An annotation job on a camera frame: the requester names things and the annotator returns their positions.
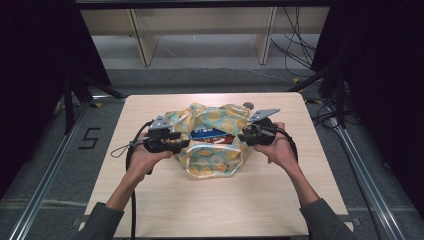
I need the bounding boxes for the blue snack packet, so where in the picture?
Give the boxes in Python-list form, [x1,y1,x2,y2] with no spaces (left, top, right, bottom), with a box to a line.
[190,127,226,141]

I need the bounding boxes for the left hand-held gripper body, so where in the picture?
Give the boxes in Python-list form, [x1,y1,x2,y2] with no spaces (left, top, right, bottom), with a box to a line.
[143,115,174,155]

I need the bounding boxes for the fruit print plastic bag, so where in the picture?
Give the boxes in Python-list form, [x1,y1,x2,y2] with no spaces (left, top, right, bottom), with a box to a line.
[164,102,255,180]

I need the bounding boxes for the light wooden shelf unit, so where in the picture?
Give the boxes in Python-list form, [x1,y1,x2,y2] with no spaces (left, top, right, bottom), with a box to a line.
[79,5,332,67]

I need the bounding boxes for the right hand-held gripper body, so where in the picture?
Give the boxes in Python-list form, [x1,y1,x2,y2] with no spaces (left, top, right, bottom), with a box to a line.
[243,107,282,148]

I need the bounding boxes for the black curtain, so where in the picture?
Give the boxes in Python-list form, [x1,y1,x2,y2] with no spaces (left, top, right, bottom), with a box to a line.
[310,0,424,211]
[0,0,112,199]

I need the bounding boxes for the bundle of black floor cables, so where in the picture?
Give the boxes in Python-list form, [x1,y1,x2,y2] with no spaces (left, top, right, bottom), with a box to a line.
[269,6,318,70]

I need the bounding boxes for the thick black gripper cable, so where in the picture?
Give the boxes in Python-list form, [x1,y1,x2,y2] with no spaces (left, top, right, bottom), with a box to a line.
[125,119,155,240]

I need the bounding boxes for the red snack packet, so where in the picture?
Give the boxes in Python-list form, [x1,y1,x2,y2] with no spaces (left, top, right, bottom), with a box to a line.
[202,134,235,145]

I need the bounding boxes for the aluminium floor rail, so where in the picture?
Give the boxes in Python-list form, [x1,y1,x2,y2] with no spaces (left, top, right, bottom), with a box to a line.
[323,102,407,240]
[7,98,93,240]

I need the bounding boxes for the person's right hand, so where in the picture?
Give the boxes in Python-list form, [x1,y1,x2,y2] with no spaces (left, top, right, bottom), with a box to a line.
[253,121,300,168]

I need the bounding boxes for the person's left hand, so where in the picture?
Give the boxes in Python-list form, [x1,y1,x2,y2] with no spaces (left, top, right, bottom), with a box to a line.
[127,130,175,178]

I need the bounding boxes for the thin grey cord loop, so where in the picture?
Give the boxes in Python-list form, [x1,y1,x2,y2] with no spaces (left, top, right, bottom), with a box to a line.
[110,142,135,159]

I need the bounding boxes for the black metal stand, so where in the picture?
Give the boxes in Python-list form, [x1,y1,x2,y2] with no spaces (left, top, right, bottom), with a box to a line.
[287,65,348,130]
[62,70,125,135]

